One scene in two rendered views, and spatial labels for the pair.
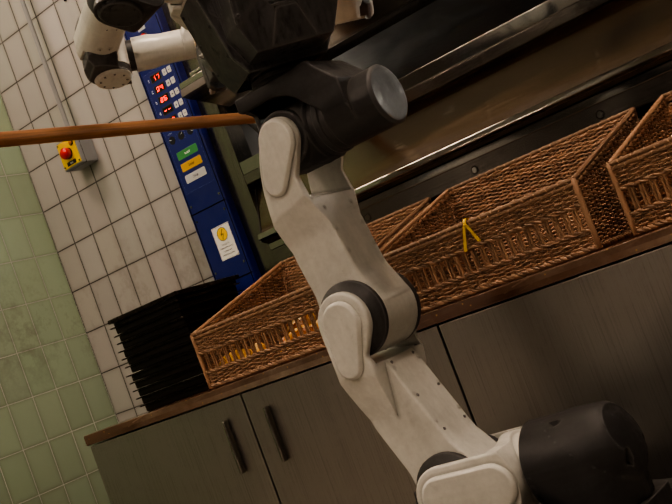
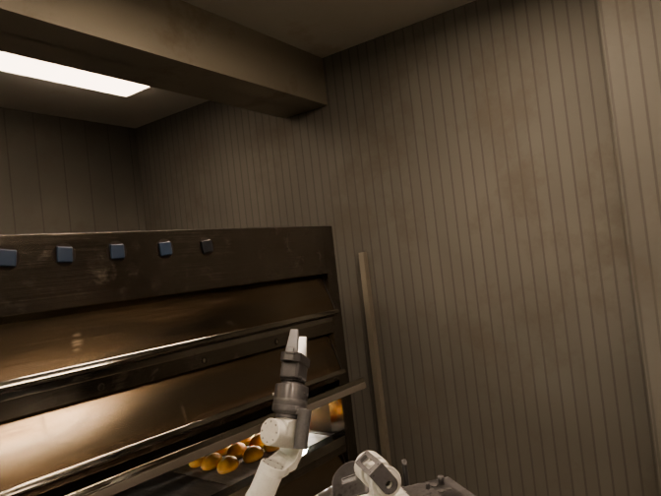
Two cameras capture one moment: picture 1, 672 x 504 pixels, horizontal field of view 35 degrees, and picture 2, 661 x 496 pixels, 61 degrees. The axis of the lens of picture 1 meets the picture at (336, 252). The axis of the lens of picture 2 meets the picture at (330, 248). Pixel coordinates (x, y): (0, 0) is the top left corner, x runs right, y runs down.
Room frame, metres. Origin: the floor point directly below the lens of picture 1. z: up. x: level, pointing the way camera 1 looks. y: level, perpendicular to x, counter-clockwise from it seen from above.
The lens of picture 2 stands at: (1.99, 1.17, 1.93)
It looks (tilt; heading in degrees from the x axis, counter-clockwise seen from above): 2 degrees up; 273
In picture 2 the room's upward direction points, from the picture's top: 6 degrees counter-clockwise
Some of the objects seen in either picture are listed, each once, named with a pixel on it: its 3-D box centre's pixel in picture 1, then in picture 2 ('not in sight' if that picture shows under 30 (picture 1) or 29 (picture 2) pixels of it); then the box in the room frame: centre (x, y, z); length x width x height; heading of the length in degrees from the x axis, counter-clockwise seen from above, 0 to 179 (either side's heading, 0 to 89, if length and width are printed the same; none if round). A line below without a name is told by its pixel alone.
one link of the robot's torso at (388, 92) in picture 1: (324, 108); not in sight; (1.95, -0.07, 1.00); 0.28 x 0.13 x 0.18; 55
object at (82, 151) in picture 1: (76, 152); not in sight; (3.51, 0.69, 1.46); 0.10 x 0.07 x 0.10; 54
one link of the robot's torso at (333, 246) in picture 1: (337, 233); not in sight; (1.99, -0.01, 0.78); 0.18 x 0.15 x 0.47; 145
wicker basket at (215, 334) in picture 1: (321, 291); not in sight; (2.80, 0.07, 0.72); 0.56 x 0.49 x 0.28; 56
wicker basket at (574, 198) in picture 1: (512, 214); not in sight; (2.46, -0.41, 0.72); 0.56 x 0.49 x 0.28; 53
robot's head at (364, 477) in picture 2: not in sight; (377, 478); (2.01, -0.01, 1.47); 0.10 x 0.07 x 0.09; 110
